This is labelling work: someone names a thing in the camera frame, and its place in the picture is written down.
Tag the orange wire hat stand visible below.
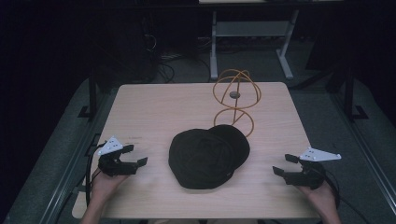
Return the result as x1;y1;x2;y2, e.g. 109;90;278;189
212;68;262;138

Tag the black cable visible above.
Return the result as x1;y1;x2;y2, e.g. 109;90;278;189
321;169;373;224
84;140;108;208

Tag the bundle of floor cables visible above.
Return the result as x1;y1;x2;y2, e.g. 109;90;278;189
153;52;213;84

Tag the black cap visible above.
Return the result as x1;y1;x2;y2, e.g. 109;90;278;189
168;124;251;190

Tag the person's right hand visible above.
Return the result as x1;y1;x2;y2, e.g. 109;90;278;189
296;180;340;216

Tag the grey metal rail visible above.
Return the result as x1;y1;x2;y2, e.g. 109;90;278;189
330;91;396;216
38;92;120;224

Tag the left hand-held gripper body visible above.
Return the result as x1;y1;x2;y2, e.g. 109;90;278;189
97;135;139;178

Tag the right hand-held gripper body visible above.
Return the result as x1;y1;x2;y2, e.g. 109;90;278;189
283;147;343;190

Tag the person's left hand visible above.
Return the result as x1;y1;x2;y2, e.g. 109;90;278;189
90;170;129;203

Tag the white metal table frame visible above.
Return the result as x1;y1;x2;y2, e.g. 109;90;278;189
209;8;301;81

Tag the black metal stand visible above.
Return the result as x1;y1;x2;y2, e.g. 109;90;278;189
340;63;371;121
77;66;106;119

